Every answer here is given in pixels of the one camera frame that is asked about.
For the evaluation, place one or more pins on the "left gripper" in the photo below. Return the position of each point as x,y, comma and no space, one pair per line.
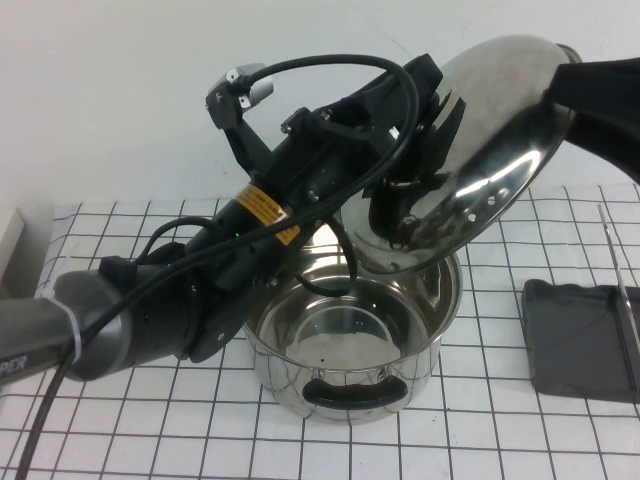
325,150

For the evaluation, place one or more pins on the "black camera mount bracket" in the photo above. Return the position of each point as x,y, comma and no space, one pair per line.
245,145

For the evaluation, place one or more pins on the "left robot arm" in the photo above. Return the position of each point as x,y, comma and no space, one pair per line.
100,325

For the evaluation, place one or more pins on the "stainless steel lid black knob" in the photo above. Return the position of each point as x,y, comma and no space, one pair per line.
500,125

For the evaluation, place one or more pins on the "white zip tie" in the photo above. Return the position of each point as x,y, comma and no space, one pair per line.
75,330

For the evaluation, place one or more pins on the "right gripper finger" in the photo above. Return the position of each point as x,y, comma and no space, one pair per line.
605,110
569,54

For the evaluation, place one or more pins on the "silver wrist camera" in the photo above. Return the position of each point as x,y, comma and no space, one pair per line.
260,87

